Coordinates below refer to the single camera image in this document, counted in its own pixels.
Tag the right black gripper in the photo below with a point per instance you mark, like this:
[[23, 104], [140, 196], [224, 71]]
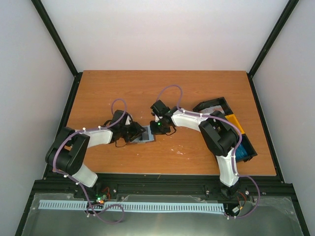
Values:
[[154, 130]]

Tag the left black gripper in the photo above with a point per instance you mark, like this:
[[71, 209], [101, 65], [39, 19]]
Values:
[[136, 128]]

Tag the black credit card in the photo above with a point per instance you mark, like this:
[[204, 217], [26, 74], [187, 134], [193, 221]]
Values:
[[146, 136]]

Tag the brown leather card holder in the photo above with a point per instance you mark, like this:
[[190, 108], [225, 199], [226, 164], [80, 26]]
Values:
[[139, 140]]

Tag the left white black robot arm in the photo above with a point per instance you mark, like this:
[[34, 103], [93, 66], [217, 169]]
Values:
[[66, 154]]

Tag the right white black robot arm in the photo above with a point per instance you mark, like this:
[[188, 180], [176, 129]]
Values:
[[221, 138]]

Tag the red white credit card stack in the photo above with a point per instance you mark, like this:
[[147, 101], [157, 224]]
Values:
[[212, 109]]

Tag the black yellow card tray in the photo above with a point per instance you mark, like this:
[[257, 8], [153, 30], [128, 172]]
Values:
[[229, 115]]

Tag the left controller board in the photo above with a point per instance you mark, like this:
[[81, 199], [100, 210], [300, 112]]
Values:
[[103, 196]]

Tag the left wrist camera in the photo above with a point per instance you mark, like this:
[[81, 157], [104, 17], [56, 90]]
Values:
[[129, 120]]

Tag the light blue cable duct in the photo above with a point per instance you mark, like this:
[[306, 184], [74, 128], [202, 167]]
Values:
[[138, 207]]

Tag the black aluminium frame rail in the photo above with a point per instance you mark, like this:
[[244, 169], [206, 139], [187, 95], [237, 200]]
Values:
[[205, 187]]

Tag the metal base plate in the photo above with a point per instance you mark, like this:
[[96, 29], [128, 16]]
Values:
[[58, 215]]

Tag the left black frame post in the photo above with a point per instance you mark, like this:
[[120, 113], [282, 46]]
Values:
[[42, 12]]

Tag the black frame post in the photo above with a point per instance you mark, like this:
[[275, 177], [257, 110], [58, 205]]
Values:
[[283, 18], [42, 12]]

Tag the right black frame post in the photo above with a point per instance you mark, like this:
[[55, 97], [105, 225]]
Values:
[[283, 18]]

